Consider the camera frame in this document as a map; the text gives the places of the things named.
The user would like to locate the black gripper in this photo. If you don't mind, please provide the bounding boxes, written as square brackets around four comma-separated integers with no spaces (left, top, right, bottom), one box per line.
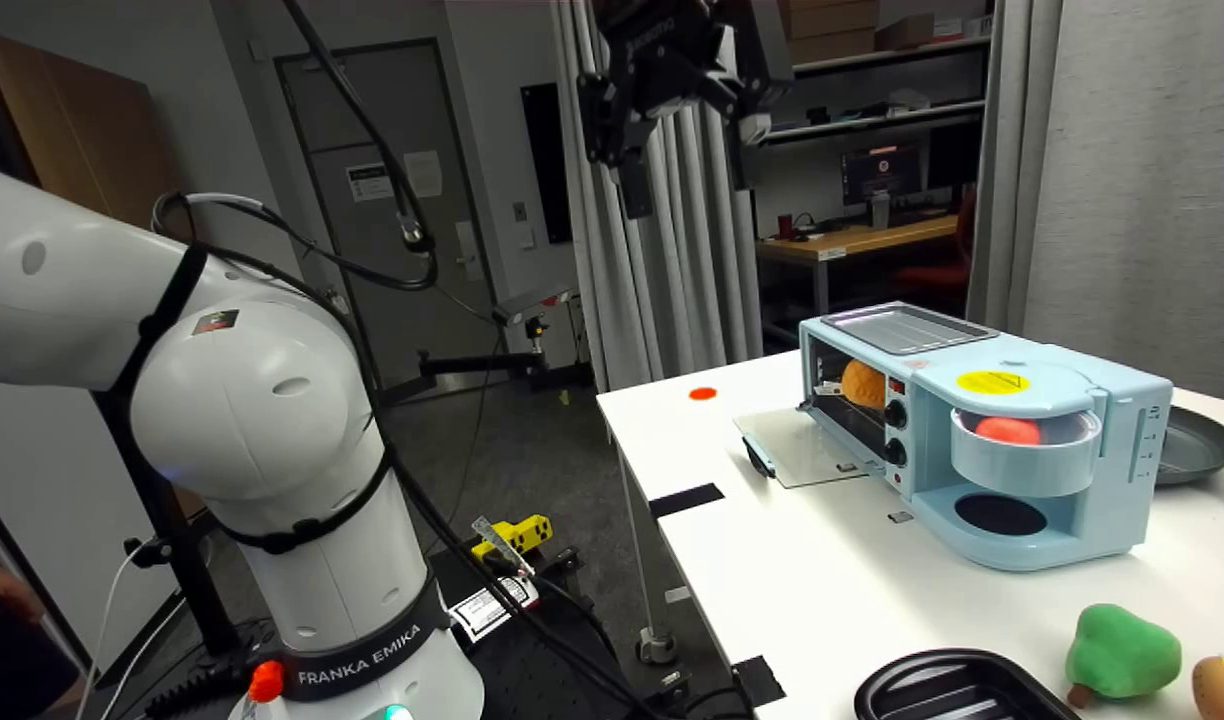
[576,0,790,216]

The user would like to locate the light blue toy microwave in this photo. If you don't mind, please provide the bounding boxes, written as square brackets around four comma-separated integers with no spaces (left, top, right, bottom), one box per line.
[798,301,1172,573]

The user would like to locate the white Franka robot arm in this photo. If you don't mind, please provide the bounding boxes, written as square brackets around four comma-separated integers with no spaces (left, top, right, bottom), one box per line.
[0,172,488,720]

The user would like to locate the orange toy food in microwave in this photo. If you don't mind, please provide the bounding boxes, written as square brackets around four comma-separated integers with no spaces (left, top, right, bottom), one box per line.
[840,360,885,411]

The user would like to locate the grey curtain left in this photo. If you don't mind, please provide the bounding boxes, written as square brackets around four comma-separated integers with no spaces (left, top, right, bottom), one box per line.
[549,0,763,387]

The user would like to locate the grey curtain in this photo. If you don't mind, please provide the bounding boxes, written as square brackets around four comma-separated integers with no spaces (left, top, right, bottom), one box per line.
[967,0,1064,334]
[549,0,763,387]

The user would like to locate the background shelf unit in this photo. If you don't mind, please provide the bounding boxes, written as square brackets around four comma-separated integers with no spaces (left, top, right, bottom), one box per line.
[749,0,998,231]

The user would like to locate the grey door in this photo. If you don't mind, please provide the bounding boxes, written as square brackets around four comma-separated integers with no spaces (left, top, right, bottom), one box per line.
[280,39,500,387]

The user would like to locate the wooden desk in background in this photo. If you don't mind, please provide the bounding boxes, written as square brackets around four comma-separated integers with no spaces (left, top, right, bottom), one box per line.
[760,216,962,313]

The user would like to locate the grey curtain right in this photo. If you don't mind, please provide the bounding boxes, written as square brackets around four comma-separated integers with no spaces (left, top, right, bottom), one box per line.
[967,0,1064,334]

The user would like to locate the black tape strip upper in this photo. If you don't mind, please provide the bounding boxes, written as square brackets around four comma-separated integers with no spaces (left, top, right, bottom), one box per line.
[650,486,725,522]

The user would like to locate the black tape strip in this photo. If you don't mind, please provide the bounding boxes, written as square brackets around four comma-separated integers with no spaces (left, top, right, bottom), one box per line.
[650,486,725,522]
[732,656,785,709]

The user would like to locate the yellow black clamp tool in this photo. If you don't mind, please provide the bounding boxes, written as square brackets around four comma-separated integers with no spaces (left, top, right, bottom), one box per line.
[497,512,557,553]

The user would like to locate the red toy food in dispenser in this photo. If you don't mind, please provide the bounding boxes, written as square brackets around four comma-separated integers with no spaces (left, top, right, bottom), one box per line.
[978,415,1044,448]

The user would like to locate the black tape strip lower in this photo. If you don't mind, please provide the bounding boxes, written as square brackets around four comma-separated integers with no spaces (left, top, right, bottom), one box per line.
[732,656,785,709]

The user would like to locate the black plastic tray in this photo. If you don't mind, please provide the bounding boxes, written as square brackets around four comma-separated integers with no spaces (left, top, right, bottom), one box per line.
[853,650,1080,720]

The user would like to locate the orange button on base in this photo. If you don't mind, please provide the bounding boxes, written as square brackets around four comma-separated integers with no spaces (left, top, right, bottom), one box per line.
[249,661,283,706]

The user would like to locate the green toy pear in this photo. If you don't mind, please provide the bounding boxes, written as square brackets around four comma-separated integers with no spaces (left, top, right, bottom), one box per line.
[1064,606,1186,709]

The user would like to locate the brown toy hot dog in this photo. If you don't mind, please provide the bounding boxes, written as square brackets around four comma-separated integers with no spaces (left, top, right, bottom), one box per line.
[1193,656,1224,720]

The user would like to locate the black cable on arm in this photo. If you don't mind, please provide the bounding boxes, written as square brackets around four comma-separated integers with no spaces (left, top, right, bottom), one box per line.
[148,0,444,301]

